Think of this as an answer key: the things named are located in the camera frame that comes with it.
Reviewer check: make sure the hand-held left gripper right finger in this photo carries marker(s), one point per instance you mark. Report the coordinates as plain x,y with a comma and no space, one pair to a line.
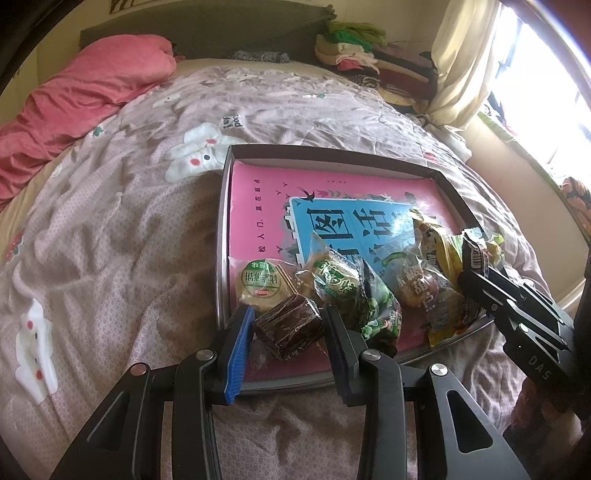
337,353

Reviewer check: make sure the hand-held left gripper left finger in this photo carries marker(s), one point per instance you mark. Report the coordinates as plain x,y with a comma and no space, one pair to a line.
238,357

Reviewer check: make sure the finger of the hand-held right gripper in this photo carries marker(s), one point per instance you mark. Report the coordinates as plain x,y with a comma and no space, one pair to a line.
531,295
503,314

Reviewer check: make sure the dark brown cake packet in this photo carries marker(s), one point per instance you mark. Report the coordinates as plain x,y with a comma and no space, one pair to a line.
288,325

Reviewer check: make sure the green pea snack packet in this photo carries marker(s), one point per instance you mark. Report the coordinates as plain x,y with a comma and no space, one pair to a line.
381,314

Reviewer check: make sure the green pastry wrapper packet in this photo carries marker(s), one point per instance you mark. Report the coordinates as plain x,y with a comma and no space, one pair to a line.
497,244

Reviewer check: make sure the dark chocolate bar packet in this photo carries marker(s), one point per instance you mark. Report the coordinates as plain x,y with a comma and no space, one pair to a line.
475,251

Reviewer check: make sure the clear candied hawthorn packet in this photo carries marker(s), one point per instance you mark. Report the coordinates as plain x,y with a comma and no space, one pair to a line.
429,295

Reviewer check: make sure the clear pastry packet green label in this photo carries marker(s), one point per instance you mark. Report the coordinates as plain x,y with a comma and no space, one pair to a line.
332,277
263,284

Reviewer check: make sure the long yellow snack bar packet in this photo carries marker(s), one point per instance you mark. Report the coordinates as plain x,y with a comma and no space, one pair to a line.
438,244

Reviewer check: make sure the dark cardboard box tray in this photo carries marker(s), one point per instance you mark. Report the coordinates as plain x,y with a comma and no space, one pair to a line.
221,230

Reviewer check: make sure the floral patterned cushion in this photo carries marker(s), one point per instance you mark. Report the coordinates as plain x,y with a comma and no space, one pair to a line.
577,203

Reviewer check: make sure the green windowsill cloth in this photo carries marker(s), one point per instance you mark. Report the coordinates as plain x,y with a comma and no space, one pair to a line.
517,147

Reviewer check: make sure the printed floral quilt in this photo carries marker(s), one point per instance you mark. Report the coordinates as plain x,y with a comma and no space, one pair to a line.
129,254

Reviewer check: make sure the pink and blue book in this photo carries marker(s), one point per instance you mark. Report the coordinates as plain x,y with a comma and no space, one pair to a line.
268,207

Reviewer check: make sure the crumpled white cloth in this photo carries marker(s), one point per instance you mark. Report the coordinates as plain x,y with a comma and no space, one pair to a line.
452,141

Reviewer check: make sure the window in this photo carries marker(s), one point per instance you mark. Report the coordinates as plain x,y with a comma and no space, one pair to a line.
549,78

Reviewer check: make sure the cream curtain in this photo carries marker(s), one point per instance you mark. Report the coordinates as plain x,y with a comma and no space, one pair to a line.
461,64

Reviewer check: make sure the pile of folded clothes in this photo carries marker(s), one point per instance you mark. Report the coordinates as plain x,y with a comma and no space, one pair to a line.
378,60

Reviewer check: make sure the pink duvet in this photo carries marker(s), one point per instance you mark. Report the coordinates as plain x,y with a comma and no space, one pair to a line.
78,101

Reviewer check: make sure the dark patterned pillow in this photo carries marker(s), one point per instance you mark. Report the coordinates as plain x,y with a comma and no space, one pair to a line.
258,56

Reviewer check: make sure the dark upholstered headboard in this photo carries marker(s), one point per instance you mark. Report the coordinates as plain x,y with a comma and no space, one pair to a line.
207,27

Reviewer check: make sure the cream wardrobe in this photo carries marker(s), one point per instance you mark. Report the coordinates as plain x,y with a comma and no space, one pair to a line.
51,60

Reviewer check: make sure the tree wall painting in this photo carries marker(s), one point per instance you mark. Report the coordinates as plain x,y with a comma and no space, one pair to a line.
122,4

